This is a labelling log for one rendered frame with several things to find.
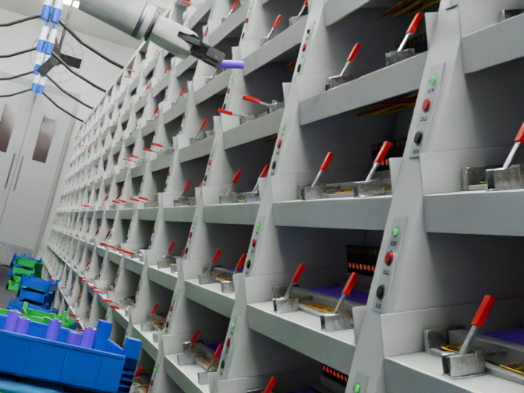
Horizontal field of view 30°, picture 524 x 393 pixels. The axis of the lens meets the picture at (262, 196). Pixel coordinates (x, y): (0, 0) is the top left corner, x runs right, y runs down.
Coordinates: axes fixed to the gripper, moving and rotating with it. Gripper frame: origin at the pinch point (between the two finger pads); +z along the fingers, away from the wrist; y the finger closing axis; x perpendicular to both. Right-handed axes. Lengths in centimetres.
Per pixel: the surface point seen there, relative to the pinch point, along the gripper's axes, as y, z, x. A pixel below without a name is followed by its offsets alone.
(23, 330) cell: 71, -16, -65
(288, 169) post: 34.9, 18.2, -21.0
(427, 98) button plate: 100, 15, -16
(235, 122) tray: -34.8, 16.4, -4.6
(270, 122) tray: 13.9, 15.5, -10.0
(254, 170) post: -35.1, 26.6, -13.8
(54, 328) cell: 64, -12, -63
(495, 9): 105, 17, -3
